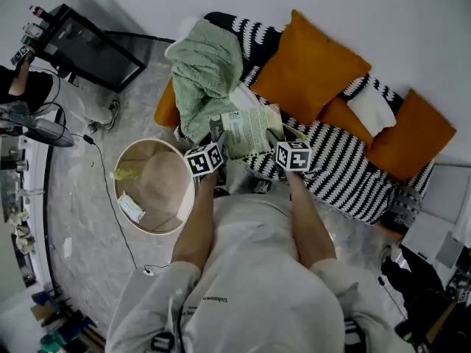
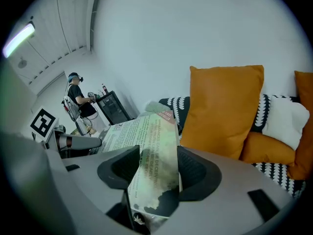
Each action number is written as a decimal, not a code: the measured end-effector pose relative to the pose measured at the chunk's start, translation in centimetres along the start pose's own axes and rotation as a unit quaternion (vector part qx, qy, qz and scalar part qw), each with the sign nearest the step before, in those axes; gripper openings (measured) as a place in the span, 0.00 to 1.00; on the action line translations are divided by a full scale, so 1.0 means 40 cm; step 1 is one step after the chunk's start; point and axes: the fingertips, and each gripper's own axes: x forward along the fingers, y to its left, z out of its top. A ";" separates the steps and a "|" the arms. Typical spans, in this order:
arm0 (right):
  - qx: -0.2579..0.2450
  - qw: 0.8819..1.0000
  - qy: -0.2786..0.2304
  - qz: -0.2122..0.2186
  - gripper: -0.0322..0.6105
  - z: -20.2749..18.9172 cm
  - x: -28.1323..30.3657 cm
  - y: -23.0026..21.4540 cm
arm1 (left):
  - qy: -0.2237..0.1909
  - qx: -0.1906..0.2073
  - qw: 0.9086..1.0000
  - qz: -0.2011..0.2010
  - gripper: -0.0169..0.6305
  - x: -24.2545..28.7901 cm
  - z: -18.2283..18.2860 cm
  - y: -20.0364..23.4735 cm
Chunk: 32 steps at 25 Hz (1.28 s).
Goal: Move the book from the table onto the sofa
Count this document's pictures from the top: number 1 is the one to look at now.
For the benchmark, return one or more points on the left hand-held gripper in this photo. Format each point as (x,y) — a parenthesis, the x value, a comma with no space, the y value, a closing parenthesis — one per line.
(204,160)

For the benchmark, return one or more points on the black glass cabinet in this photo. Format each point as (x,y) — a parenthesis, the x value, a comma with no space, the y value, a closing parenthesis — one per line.
(88,53)

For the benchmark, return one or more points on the green magazine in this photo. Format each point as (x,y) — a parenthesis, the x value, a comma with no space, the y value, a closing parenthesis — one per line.
(246,131)

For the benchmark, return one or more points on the person's right forearm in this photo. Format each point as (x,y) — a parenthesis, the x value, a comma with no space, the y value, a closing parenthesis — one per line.
(309,219)

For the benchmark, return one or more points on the dark patterned knit cushion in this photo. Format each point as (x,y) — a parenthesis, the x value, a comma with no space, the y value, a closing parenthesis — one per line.
(399,212)

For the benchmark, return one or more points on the large orange cushion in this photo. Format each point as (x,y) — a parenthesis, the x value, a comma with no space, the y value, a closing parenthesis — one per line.
(309,68)

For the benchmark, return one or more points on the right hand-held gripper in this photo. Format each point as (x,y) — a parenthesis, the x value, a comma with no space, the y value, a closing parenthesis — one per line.
(294,156)

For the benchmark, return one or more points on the round wooden coffee table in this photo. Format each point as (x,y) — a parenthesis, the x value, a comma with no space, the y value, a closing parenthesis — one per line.
(162,197)

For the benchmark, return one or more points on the white side table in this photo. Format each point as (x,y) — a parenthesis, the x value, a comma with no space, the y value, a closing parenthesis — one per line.
(441,197)

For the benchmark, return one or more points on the green knitted blanket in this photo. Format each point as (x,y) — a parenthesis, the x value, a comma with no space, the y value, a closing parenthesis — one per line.
(206,72)

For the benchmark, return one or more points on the white long ledge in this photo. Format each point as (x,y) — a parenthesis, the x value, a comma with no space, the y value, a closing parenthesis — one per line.
(38,197)

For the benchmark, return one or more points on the person's left forearm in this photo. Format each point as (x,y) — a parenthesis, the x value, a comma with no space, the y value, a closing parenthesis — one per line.
(195,226)

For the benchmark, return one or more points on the dark soda bottle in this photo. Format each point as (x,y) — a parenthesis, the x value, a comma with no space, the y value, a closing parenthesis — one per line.
(40,12)

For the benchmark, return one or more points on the white cushion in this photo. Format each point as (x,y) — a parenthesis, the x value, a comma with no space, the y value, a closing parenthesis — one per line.
(371,112)

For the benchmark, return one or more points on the black backpack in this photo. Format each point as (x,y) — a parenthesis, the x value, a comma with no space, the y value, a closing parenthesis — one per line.
(412,278)

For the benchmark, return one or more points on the person's light grey sweatshirt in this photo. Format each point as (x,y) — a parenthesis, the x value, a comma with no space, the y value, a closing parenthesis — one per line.
(257,289)

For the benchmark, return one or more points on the light green sheet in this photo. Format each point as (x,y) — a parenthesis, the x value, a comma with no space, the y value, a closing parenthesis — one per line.
(294,131)

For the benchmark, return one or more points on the white tissue packet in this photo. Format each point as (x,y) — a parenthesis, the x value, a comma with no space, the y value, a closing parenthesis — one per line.
(130,207)

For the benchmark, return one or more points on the person's right black white shoe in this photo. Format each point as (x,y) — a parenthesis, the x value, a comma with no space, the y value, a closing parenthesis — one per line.
(263,187)

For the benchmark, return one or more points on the green drink bottle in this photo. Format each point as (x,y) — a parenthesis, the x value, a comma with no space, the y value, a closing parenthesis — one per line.
(125,174)

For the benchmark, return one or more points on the orange sofa with striped cover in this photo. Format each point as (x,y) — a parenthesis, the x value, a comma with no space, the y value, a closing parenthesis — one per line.
(342,175)

